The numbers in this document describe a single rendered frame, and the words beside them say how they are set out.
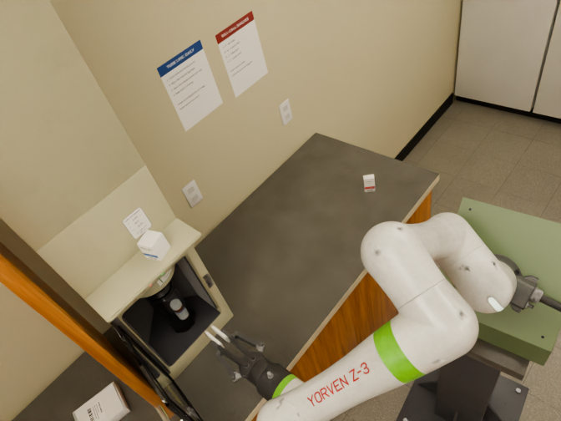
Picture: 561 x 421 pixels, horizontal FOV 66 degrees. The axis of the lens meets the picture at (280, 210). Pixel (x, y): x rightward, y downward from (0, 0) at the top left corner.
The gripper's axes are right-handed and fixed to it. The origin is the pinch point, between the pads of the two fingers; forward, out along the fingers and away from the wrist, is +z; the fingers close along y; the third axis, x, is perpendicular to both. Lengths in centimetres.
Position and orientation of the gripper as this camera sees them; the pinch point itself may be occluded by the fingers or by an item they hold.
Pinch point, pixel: (217, 337)
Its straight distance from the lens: 132.8
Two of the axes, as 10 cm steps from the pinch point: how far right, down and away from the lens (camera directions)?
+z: -7.4, -3.6, 5.6
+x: 2.1, 6.7, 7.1
